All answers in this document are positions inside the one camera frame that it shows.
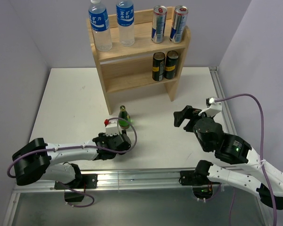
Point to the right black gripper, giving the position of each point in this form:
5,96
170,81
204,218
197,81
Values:
188,112

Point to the right side aluminium rail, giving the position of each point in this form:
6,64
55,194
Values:
229,124

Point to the left water bottle blue label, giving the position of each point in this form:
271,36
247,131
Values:
99,21

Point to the black gold can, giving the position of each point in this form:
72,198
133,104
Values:
158,64
170,64

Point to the silver blue can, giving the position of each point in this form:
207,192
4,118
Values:
178,23
158,23

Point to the aluminium mounting rail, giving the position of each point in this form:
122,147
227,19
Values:
108,180

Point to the water bottle blue label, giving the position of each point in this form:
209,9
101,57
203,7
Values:
125,21
99,21

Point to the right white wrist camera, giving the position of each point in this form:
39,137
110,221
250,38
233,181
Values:
213,108

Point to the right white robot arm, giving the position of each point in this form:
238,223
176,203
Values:
259,178

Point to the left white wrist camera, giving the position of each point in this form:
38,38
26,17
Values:
111,127

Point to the right water bottle blue label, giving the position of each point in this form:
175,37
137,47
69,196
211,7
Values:
125,21

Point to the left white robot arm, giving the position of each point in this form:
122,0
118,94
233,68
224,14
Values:
44,161

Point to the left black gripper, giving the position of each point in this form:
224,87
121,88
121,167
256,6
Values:
103,135

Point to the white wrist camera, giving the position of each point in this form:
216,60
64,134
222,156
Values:
213,108
111,127

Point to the wooden two-tier shelf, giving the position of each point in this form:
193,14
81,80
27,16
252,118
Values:
124,68

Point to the right green glass bottle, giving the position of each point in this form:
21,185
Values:
125,116

